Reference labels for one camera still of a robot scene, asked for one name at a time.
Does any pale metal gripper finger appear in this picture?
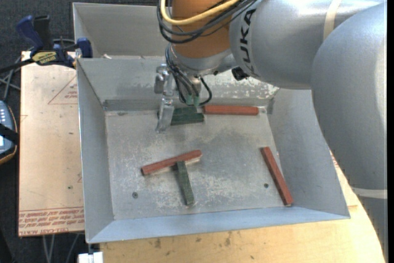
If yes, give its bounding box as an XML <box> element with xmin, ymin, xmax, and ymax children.
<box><xmin>156</xmin><ymin>100</ymin><xmax>175</xmax><ymax>134</ymax></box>

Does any dark green flat block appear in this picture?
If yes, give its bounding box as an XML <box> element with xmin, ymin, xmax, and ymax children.
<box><xmin>157</xmin><ymin>107</ymin><xmax>205</xmax><ymax>126</ymax></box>
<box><xmin>175</xmin><ymin>160</ymin><xmax>196</xmax><ymax>206</ymax></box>

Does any red-brown flat block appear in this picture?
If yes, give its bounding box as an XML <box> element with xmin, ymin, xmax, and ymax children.
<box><xmin>140</xmin><ymin>149</ymin><xmax>203</xmax><ymax>177</ymax></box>
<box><xmin>203</xmin><ymin>104</ymin><xmax>260</xmax><ymax>116</ymax></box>
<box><xmin>260</xmin><ymin>146</ymin><xmax>294</xmax><ymax>208</ymax></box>

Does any grey metal bin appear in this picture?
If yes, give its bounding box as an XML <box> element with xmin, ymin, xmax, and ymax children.
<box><xmin>72</xmin><ymin>2</ymin><xmax>351</xmax><ymax>245</ymax></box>

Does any brown cardboard board red print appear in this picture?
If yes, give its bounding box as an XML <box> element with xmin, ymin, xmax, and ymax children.
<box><xmin>17</xmin><ymin>50</ymin><xmax>86</xmax><ymax>238</ymax></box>

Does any black cylinder on white bracket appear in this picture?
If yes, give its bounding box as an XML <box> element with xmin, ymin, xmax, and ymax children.
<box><xmin>231</xmin><ymin>67</ymin><xmax>251</xmax><ymax>81</ymax></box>

